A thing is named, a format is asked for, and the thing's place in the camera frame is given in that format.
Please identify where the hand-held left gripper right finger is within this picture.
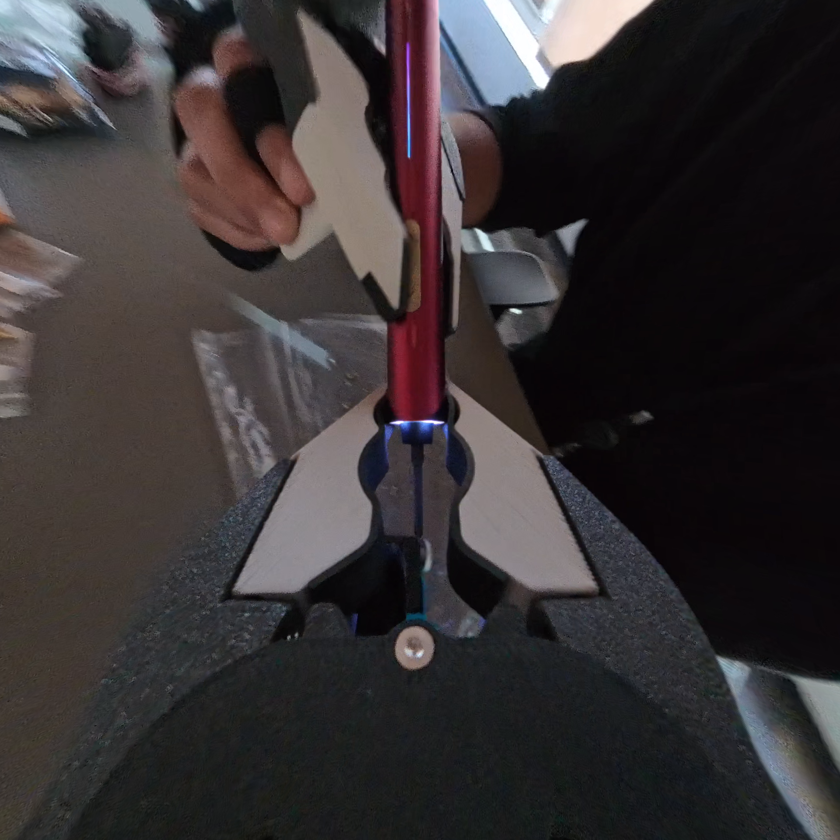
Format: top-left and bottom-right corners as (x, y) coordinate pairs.
(446, 387), (599, 598)

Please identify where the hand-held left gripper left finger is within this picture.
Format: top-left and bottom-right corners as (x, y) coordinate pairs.
(231, 387), (388, 598)

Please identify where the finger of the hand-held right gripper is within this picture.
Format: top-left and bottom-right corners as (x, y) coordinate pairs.
(440, 125), (467, 337)
(279, 13), (422, 324)

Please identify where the red electric screwdriver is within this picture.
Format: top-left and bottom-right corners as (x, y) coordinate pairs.
(385, 0), (455, 618)

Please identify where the person's right hand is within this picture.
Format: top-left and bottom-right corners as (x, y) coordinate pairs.
(172, 31), (316, 250)

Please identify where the large clear plastic bag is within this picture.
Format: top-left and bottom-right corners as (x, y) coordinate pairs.
(190, 314), (396, 500)

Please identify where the person's black-clothed torso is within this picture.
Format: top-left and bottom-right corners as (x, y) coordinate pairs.
(486, 0), (840, 680)

